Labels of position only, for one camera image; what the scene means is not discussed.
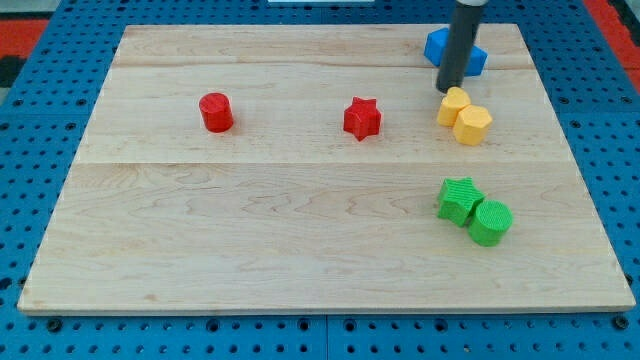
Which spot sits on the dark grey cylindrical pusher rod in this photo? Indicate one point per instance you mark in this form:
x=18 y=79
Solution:
x=463 y=28

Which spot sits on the red star block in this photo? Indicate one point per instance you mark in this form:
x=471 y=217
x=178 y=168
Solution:
x=362 y=118

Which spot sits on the green star block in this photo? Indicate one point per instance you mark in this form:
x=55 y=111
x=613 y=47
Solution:
x=458 y=199

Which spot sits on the blue block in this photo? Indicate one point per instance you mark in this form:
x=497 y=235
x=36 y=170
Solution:
x=434 y=50

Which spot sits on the yellow heart block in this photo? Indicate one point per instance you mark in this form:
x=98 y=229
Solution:
x=452 y=103

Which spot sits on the yellow hexagon block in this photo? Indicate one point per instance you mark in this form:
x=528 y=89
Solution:
x=472 y=125

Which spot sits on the green cylinder block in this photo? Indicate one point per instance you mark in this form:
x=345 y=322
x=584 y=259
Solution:
x=491 y=221

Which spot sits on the light wooden board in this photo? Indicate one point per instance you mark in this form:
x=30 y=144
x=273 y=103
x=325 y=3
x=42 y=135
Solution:
x=286 y=213

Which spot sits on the red cylinder block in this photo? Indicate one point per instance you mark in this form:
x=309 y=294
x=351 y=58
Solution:
x=216 y=112

